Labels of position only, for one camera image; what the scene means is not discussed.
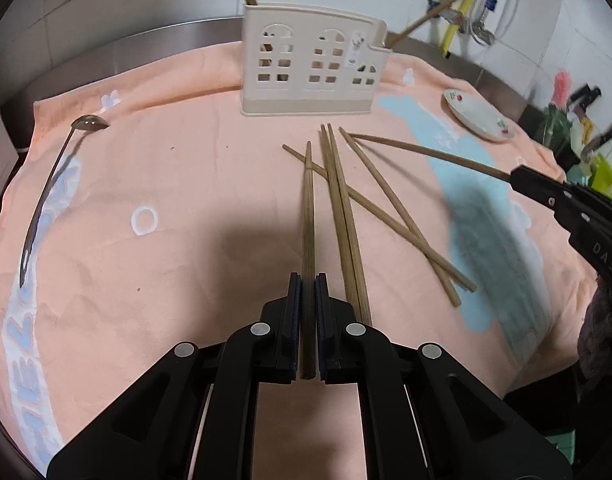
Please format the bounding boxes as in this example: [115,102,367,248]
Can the metal slotted spoon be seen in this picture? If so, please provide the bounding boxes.
[18,115,111,289]

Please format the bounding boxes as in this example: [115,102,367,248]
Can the metal water valve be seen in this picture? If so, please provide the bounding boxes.
[426,0,476,32]
[470,19,496,45]

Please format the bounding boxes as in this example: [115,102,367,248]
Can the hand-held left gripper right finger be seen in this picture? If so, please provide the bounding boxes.
[314,272,573,480]

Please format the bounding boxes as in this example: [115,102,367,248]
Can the row of wooden chopsticks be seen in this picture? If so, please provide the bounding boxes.
[282,123,478,329]

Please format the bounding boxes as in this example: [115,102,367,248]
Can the peach printed towel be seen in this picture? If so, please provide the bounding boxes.
[0,40,603,476]

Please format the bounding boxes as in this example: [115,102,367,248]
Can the wall faucet with hoses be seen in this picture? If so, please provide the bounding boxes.
[438,0,500,59]

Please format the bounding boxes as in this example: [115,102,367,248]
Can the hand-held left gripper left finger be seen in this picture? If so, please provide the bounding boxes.
[46,272,304,480]

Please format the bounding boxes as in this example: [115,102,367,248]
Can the lime green dish rack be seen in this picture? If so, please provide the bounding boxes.
[582,154,612,207]

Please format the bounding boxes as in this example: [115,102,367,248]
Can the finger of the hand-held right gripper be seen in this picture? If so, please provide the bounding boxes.
[509,169,594,236]
[515,164,612,222]

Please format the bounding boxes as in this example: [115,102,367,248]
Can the white floral shallow bowl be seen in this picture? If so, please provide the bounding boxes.
[443,87,517,144]

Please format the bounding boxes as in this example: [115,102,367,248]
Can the pink bottle brush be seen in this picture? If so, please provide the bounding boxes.
[550,70,574,112]

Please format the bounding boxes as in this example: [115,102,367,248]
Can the black handled kitchen knife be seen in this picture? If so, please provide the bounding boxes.
[583,119,612,155]
[568,87,603,112]

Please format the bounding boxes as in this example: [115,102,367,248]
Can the cream plastic utensil holder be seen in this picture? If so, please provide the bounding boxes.
[241,2,388,117]

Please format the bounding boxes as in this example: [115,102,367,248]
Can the clear plastic hose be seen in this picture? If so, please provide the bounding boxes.
[495,0,529,43]

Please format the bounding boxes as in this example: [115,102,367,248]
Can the green glass jar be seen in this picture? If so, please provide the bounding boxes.
[540,104,573,153]

